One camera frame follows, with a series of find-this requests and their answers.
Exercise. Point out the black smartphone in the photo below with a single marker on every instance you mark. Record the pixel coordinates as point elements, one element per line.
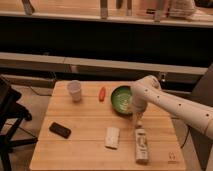
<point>60,130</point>

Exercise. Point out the white sponge block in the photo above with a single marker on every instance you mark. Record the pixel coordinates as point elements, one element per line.
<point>112,137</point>

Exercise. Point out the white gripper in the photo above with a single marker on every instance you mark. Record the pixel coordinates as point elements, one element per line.
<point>138,106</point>

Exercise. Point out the black office chair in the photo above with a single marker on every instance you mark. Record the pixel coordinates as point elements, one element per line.
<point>11,109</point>

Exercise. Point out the white paper cup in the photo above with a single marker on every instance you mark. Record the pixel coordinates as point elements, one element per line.
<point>74,89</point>

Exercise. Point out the red chili pepper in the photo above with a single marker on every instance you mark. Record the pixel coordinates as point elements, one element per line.
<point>102,94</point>

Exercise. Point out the green ceramic bowl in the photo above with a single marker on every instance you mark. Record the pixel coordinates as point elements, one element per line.
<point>120,100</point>

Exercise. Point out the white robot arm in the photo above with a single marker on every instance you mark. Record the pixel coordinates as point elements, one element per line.
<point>148,89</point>

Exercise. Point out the white squeeze bottle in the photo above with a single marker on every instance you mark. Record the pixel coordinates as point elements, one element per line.
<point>141,148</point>

